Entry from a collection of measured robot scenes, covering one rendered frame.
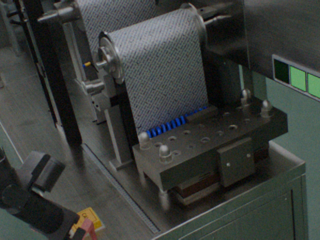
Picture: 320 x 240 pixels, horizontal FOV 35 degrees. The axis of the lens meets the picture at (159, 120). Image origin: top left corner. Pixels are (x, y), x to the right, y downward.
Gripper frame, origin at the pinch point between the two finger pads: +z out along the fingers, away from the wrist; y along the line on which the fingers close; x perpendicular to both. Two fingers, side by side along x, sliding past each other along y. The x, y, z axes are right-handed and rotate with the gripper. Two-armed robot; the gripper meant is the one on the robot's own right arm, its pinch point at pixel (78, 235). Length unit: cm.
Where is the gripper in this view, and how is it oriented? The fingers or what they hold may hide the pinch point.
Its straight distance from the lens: 111.6
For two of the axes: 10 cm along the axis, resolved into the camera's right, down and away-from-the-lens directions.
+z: 4.6, 5.1, 7.3
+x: -4.6, 8.4, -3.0
